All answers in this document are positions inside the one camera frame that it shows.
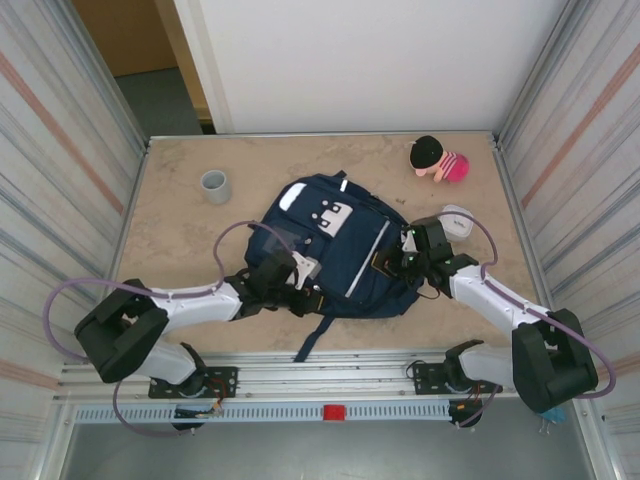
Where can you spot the navy blue backpack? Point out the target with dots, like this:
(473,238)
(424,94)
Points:
(345,250)

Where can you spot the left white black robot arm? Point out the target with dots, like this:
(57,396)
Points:
(200,302)

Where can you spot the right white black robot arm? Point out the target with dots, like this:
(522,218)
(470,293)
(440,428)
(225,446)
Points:
(490,295)

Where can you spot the white square box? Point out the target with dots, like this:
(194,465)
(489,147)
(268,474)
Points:
(459,227)

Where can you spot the pink plush doll black hair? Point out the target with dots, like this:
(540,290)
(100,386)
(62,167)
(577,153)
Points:
(450,165)

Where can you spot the red block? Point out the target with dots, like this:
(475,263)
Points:
(334,412)

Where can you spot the grey plastic cup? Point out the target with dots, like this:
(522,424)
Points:
(216,187)

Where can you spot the blue binder clip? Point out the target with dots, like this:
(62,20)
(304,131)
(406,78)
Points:
(554,417)

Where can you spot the brown wooden door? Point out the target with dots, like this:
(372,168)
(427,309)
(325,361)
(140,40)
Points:
(135,35)

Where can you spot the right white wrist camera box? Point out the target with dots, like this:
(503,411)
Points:
(409,241)

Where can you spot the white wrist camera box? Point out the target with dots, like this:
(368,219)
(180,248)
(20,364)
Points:
(409,241)
(305,270)

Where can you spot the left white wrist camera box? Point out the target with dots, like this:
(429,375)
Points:
(305,270)

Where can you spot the aluminium mounting rail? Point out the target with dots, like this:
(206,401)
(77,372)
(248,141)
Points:
(325,372)

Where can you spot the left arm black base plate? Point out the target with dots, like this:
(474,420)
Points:
(225,380)

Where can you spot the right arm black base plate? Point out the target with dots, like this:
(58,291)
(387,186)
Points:
(430,375)

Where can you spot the translucent enclosure side panel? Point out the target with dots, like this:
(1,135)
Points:
(50,175)
(590,150)

